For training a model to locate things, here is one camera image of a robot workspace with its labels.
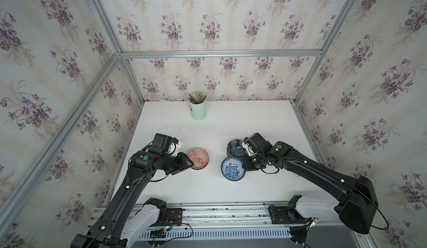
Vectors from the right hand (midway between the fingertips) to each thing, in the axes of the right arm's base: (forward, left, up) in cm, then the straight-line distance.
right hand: (244, 167), depth 77 cm
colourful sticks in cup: (+44, +26, +3) cm, 52 cm away
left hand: (-3, +23, +6) cm, 24 cm away
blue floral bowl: (0, +6, -3) cm, 6 cm away
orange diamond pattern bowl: (+9, +23, -9) cm, 26 cm away
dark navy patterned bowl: (+12, +3, -4) cm, 13 cm away
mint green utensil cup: (+39, +26, -4) cm, 47 cm away
